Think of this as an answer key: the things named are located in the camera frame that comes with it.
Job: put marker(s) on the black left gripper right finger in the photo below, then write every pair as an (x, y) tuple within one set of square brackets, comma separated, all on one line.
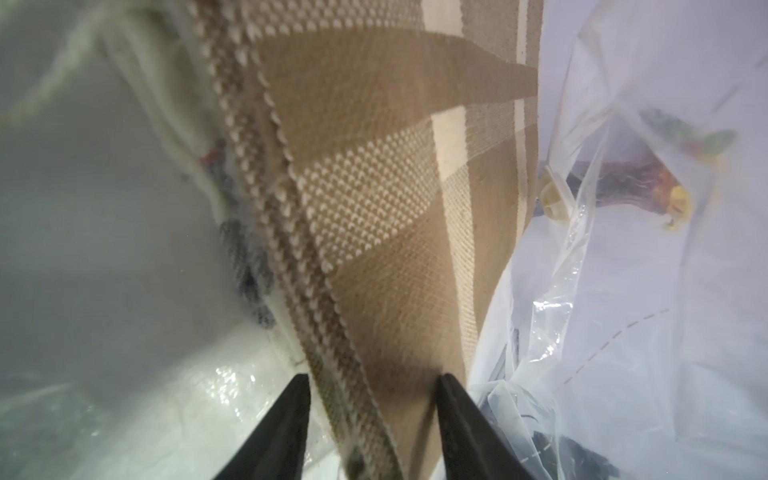
[(471, 449)]

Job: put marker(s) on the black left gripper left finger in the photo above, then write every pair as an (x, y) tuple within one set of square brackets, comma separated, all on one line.
[(276, 448)]

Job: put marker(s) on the clear plastic vacuum bag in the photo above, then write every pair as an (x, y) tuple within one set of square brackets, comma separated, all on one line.
[(139, 332)]

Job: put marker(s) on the brown beige plaid scarf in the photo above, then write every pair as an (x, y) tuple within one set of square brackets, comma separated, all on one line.
[(385, 154)]

